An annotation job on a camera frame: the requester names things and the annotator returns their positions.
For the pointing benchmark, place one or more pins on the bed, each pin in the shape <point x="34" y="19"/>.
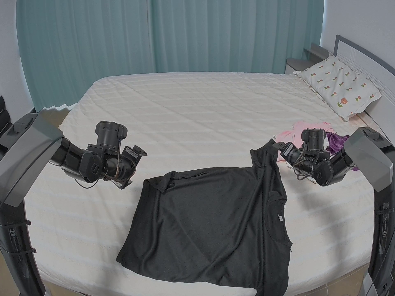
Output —
<point x="185" y="109"/>

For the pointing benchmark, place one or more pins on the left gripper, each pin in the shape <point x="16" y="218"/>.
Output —
<point x="123" y="168"/>

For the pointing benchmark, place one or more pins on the black T-shirt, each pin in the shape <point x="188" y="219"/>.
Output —
<point x="200" y="220"/>

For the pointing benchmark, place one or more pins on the pink garment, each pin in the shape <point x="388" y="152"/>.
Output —
<point x="293" y="134"/>

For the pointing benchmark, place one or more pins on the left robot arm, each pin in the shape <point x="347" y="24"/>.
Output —
<point x="27" y="153"/>

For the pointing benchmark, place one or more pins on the blue-green curtain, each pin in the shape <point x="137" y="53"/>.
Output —
<point x="86" y="42"/>
<point x="231" y="26"/>

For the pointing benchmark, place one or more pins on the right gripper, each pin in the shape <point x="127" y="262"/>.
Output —
<point x="293" y="156"/>

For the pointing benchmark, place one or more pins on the grey bedside table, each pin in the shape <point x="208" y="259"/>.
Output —
<point x="296" y="63"/>

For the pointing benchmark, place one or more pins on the purple garment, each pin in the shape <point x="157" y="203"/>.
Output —
<point x="336" y="142"/>

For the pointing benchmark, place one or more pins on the white printed pillow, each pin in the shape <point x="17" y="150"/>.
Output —
<point x="339" y="85"/>

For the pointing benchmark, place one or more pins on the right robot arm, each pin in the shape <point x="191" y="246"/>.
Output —
<point x="370" y="159"/>

